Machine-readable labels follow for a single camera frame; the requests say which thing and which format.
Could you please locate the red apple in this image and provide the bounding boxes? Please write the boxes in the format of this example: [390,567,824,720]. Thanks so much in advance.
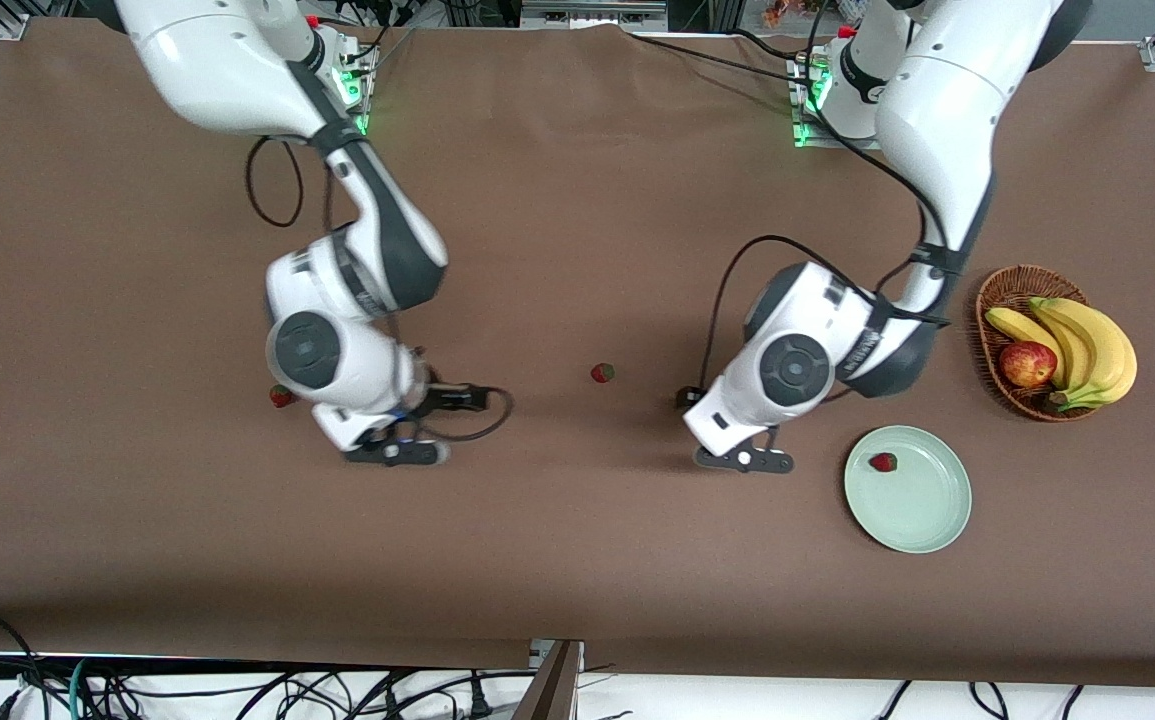
[999,341,1059,389]

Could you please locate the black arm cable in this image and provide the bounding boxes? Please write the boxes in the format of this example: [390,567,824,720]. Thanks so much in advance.
[701,0,950,393]
[244,135,516,444]

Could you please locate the large yellow banana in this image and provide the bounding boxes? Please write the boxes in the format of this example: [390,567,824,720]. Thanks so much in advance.
[1042,298,1138,412]

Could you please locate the brown table cover sheet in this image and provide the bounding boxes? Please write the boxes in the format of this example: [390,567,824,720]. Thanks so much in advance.
[0,18,1155,691]

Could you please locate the pale green round plate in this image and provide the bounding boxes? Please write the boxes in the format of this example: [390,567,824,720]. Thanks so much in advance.
[843,425,973,555]

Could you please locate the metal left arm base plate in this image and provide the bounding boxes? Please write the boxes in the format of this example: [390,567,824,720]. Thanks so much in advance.
[789,55,883,151]

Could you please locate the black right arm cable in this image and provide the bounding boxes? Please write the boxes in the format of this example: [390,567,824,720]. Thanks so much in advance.
[244,135,516,444]

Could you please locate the brown wicker basket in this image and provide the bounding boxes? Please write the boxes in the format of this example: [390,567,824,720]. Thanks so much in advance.
[975,264,1103,423]

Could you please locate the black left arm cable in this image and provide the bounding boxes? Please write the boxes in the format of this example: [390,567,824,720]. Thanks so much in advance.
[701,0,950,393]

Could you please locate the grey metal box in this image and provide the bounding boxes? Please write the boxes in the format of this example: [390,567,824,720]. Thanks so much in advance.
[520,0,670,31]

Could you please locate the small yellow banana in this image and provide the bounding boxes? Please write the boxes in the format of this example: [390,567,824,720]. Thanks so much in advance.
[984,306,1068,391]

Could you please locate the black base cable bundle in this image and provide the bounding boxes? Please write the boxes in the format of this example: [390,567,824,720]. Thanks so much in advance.
[340,0,416,63]

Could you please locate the colourful background items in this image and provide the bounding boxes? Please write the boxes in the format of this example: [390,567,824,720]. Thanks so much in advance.
[762,0,838,29]

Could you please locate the aluminium profile post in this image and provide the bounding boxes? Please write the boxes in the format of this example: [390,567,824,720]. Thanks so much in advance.
[512,638,585,720]

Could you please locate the long black table cable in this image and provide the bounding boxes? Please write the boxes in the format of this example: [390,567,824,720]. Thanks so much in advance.
[627,33,810,86]

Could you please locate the short black table cable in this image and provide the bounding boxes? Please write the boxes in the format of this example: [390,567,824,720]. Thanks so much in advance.
[727,27,820,63]

